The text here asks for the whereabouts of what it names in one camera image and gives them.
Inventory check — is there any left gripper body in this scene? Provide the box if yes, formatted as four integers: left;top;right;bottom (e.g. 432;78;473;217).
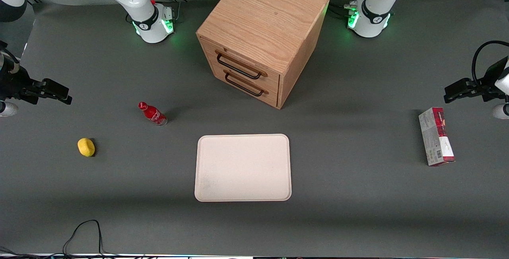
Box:
479;57;509;102

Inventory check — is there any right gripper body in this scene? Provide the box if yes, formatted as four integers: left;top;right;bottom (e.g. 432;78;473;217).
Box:
0;54;25;104

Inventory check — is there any wooden box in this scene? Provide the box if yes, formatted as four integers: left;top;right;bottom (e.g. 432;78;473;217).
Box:
200;38;281;92

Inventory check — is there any black metal drawer handle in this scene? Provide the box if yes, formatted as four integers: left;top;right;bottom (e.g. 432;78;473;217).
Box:
224;70;269;97
216;51;268;80

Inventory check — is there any wooden drawer front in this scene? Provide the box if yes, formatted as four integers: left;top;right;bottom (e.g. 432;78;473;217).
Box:
209;61;280;107

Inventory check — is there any wooden drawer cabinet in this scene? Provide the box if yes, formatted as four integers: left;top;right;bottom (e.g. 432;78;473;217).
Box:
196;0;330;110

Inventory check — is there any red plaid carton box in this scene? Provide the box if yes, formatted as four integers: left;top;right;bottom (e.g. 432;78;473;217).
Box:
418;107;455;167

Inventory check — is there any yellow lemon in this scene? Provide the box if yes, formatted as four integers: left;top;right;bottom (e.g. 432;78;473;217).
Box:
77;138;96;158

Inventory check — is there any red cola bottle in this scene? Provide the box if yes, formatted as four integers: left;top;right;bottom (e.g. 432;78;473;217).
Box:
138;101;168;127

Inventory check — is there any beige plastic tray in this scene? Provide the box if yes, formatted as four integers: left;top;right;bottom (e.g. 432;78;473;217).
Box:
194;133;292;203

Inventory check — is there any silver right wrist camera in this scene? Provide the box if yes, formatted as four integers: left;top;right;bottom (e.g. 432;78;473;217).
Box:
0;102;19;117

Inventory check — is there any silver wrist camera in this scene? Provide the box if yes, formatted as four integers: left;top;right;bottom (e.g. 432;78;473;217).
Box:
0;102;19;117
492;104;509;120

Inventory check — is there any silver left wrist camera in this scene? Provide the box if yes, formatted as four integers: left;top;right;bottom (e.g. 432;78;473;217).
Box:
492;104;509;120

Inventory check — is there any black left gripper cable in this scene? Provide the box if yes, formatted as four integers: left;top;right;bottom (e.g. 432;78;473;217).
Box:
472;40;509;88

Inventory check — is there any black cable loop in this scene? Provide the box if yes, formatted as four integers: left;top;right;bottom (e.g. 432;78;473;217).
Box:
63;220;105;258

